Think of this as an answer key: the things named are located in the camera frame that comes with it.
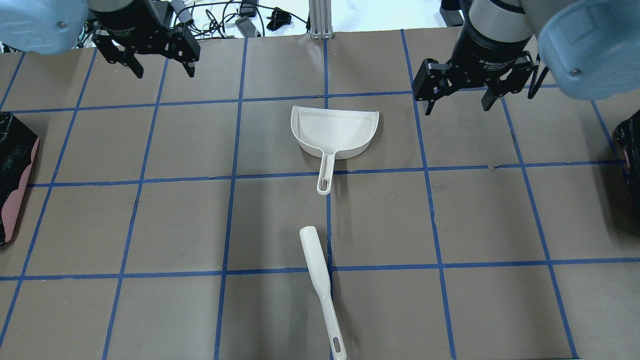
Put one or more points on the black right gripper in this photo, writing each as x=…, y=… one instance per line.
x=487, y=50

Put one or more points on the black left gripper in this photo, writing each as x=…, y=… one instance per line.
x=131, y=20

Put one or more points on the white plastic dustpan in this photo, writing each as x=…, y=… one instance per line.
x=331, y=135

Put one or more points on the white hand brush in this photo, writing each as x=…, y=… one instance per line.
x=320, y=279

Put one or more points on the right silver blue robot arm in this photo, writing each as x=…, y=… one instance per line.
x=590, y=47

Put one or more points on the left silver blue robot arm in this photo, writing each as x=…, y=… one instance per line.
x=46, y=27

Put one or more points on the pink bin with black bag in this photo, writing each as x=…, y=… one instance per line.
x=18, y=147

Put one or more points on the aluminium frame post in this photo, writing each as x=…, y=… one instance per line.
x=320, y=20

